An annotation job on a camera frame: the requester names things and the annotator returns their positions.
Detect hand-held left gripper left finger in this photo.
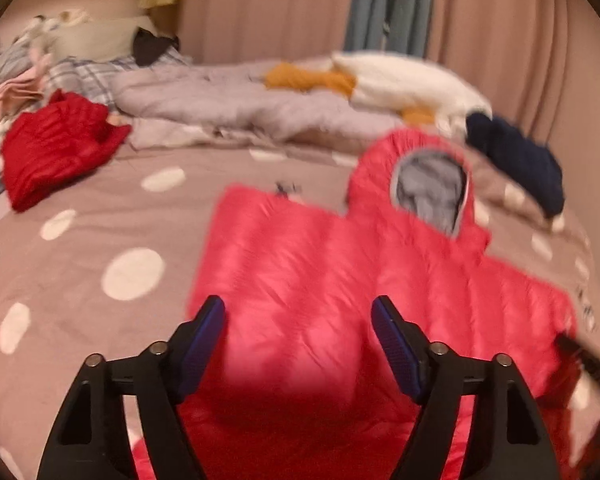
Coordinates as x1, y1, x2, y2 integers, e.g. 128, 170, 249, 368
36, 295, 226, 480

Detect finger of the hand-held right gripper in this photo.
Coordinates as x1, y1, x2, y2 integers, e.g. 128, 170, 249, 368
555, 335, 600, 401

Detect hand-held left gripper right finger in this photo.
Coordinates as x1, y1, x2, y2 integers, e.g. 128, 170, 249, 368
371, 295, 563, 480

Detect pink-red hooded down jacket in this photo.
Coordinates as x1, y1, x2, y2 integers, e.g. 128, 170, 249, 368
130, 127, 581, 480

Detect pale pink clothes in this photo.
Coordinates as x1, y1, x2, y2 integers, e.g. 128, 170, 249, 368
0, 55, 51, 131

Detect polka-dot bed sheet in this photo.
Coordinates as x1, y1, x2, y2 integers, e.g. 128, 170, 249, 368
0, 130, 600, 480

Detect navy blue garment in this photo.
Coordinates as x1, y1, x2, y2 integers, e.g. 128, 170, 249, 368
465, 112, 566, 218

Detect grey quilt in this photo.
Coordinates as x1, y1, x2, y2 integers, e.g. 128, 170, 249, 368
111, 57, 416, 151

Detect dark red knit garment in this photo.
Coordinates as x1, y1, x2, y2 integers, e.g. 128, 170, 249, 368
1, 89, 133, 212

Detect white fleece garment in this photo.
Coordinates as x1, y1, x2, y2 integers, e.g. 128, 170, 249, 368
331, 51, 495, 133

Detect mustard yellow garment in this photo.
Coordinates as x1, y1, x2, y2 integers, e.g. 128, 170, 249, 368
264, 61, 438, 126

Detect plaid blanket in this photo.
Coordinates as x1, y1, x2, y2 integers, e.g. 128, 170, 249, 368
0, 40, 191, 211

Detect black garment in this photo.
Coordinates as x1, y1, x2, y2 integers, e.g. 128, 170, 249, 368
132, 29, 181, 67

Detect white pillow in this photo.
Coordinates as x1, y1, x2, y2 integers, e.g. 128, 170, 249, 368
45, 15, 153, 63

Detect pink curtain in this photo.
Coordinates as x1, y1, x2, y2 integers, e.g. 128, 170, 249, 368
177, 0, 600, 156

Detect blue-grey curtain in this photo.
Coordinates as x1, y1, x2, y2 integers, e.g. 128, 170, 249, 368
342, 0, 436, 58

